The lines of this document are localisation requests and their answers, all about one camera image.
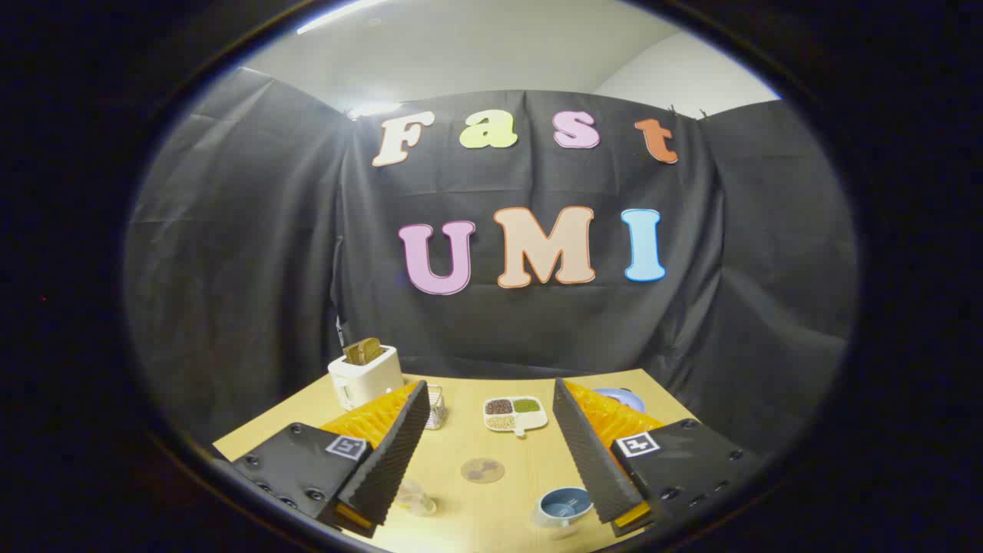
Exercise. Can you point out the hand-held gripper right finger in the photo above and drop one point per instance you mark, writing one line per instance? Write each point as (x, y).
(587, 461)

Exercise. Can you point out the clear plastic bottle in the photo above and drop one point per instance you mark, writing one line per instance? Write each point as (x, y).
(415, 501)

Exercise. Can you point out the black backdrop cloth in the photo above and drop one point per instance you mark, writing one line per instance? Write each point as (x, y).
(537, 330)

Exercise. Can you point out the blue and white cup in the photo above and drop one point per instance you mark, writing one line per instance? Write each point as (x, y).
(564, 504)

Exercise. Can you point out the white divided dish with beans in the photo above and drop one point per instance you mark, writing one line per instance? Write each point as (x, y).
(514, 415)

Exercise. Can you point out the wooden table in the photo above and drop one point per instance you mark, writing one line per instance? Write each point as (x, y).
(491, 449)

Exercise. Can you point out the white toaster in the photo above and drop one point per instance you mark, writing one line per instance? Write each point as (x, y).
(365, 378)

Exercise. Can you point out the brown toast slice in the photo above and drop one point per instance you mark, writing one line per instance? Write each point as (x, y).
(362, 351)

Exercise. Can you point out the round brown coaster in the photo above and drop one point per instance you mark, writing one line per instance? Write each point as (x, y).
(482, 470)

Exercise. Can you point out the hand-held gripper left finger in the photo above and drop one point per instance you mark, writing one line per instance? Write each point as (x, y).
(392, 461)

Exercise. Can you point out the blue plate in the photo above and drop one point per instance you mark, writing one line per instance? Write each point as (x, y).
(626, 399)

